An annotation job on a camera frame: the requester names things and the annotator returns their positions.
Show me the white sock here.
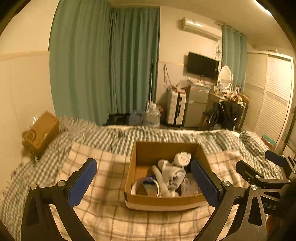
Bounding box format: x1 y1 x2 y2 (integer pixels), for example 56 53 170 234
151 159 186 198

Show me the white tape roll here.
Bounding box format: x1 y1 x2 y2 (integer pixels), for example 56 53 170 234
131 176 160 197

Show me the small wooden stool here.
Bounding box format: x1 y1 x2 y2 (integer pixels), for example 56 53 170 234
261 135 276 151

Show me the green gingham duvet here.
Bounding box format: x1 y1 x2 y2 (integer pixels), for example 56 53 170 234
1 117 282 240

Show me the clear plastic cup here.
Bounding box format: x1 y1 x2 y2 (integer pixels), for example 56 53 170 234
181 173 202 196

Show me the black jacket on chair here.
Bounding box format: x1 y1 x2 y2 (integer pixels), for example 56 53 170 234
217 101 244 131

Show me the beige plaid blanket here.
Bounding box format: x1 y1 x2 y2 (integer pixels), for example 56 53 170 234
58 142 247 240

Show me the white louvered wardrobe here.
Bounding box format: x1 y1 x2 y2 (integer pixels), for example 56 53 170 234
243 51 294 145

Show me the white oval mirror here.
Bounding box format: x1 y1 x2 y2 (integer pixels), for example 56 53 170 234
217 65 233 90

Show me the silver mini fridge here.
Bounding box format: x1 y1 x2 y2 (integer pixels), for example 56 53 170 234
183 85 209 127

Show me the small cardboard box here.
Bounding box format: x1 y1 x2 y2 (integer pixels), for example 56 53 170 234
22 111 59 158

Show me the white suitcase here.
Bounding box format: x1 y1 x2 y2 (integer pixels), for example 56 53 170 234
166 89 187 126

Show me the open cardboard box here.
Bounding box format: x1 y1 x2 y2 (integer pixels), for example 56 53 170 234
124 142 209 212

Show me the large water bottle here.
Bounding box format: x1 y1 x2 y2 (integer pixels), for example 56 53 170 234
143 102 161 128

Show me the narrow green curtain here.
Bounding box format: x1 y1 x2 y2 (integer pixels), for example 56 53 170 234
221 25 247 91

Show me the black television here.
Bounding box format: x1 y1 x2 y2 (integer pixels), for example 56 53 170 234
186 52 219 79

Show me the white air conditioner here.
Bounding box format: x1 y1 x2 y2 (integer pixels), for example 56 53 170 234
182 17 222 41

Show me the large green curtain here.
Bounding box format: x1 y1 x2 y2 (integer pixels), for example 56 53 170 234
49 1 160 125

